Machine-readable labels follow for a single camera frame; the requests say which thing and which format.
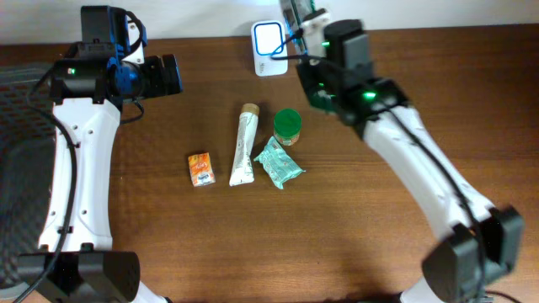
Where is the green lid jar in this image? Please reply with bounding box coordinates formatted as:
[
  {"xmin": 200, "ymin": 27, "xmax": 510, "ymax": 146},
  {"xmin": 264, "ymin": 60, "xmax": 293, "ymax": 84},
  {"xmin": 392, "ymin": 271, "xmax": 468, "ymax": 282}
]
[{"xmin": 274, "ymin": 109, "xmax": 302, "ymax": 146}]

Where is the mint green small packet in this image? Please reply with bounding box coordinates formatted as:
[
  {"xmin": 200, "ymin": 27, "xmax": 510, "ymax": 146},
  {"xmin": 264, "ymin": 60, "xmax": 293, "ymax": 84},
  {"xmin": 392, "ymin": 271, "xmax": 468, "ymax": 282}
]
[{"xmin": 254, "ymin": 137, "xmax": 305, "ymax": 189}]

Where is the white tube with tan cap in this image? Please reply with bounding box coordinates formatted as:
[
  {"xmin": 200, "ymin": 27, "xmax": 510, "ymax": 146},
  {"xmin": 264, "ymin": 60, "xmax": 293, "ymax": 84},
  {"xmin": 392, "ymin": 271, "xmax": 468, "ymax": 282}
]
[{"xmin": 229, "ymin": 104, "xmax": 259, "ymax": 187}]

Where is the small orange box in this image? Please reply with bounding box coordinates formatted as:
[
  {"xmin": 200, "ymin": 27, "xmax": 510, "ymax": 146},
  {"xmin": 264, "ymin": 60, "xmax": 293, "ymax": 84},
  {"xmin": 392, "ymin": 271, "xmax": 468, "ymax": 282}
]
[{"xmin": 188, "ymin": 152, "xmax": 216, "ymax": 187}]

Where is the green 3M wipes packet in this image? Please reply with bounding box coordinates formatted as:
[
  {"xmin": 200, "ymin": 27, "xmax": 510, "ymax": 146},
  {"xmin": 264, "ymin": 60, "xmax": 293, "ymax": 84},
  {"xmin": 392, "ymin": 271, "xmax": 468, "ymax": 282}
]
[{"xmin": 280, "ymin": 0, "xmax": 318, "ymax": 61}]

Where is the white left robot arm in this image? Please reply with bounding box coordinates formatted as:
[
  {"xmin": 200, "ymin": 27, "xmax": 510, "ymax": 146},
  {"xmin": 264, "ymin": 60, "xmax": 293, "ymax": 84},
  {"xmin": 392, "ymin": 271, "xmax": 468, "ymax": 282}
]
[{"xmin": 18, "ymin": 6, "xmax": 183, "ymax": 302}]

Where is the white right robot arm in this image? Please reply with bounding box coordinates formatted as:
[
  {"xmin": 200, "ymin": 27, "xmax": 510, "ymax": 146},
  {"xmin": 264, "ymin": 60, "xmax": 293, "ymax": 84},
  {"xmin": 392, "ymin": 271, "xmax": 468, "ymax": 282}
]
[{"xmin": 295, "ymin": 12, "xmax": 524, "ymax": 302}]

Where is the white barcode scanner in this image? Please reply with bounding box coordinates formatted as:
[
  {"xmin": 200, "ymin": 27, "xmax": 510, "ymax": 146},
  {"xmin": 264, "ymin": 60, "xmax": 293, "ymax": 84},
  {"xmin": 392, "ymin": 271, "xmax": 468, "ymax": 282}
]
[{"xmin": 251, "ymin": 20, "xmax": 288, "ymax": 77}]

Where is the grey plastic basket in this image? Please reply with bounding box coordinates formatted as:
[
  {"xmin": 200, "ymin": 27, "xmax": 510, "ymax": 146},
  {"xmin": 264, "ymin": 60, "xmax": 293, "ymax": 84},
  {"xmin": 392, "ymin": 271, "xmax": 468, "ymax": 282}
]
[{"xmin": 1, "ymin": 63, "xmax": 55, "ymax": 298}]

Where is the black right camera cable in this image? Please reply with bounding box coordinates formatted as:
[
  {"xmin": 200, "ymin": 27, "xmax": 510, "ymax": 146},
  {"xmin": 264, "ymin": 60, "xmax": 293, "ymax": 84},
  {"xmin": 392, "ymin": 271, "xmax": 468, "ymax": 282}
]
[{"xmin": 269, "ymin": 29, "xmax": 523, "ymax": 303}]

